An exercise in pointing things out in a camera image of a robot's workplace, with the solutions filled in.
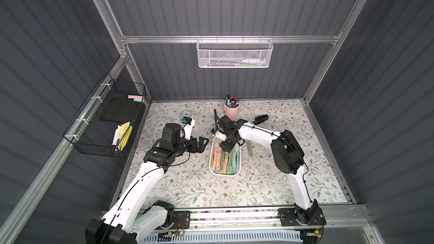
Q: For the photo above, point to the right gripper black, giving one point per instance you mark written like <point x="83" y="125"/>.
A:
<point x="231" y="137"/>

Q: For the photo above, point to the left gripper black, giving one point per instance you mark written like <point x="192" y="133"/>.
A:
<point x="195" y="144"/>

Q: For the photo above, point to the pink folding fruit knife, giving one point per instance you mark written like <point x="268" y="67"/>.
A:
<point x="215" y="166"/>

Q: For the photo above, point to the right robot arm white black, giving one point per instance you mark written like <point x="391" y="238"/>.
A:
<point x="288" y="157"/>

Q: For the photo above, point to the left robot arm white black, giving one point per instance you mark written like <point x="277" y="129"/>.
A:
<point x="122" y="224"/>

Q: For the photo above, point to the white storage box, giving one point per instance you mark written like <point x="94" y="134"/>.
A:
<point x="225" y="160"/>

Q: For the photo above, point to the teal folding knife in box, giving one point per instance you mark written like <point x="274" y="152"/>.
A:
<point x="235" y="162"/>

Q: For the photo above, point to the pink pen holder cup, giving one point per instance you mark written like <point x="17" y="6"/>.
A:
<point x="231" y="112"/>

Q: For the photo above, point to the black stapler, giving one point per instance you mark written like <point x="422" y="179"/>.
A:
<point x="260" y="119"/>

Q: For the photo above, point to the teal alarm clock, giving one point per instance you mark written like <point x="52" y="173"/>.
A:
<point x="186" y="113"/>

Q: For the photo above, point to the floral table mat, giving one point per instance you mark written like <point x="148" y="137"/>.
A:
<point x="191" y="184"/>

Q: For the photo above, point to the yellow notepad in basket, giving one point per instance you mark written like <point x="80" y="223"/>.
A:
<point x="121" y="137"/>

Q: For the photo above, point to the white tube in basket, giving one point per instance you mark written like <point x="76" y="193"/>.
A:
<point x="257" y="62"/>

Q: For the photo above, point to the black notebook in basket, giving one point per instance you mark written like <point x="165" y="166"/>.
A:
<point x="120" y="110"/>

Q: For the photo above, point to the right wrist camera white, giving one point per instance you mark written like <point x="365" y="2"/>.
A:
<point x="218" y="134"/>

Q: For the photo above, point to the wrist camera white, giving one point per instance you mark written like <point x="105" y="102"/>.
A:
<point x="218" y="134"/>
<point x="188" y="124"/>

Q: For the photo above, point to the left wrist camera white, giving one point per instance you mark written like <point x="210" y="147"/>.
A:
<point x="188" y="124"/>

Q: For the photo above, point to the white wire wall basket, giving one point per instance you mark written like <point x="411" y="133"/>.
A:
<point x="228" y="52"/>

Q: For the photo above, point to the black wire side basket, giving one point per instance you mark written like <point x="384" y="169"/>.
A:
<point x="107" y="122"/>

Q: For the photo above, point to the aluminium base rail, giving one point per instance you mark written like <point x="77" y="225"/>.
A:
<point x="265" y="217"/>

